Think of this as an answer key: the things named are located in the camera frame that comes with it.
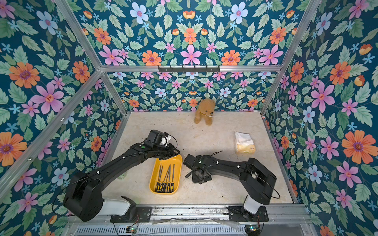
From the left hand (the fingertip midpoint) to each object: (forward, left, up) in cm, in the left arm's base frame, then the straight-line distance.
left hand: (180, 152), depth 82 cm
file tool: (-13, +13, -12) cm, 22 cm away
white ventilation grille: (-34, +11, -14) cm, 39 cm away
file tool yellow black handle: (-12, +14, -13) cm, 23 cm away
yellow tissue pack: (+8, -41, -9) cm, 43 cm away
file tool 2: (-12, +11, -13) cm, 21 cm away
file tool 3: (-13, +6, -13) cm, 19 cm away
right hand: (-12, -9, -12) cm, 19 cm away
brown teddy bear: (+30, -17, +1) cm, 35 cm away
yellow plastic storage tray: (+1, +3, -12) cm, 12 cm away
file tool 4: (-13, +8, -14) cm, 21 cm away
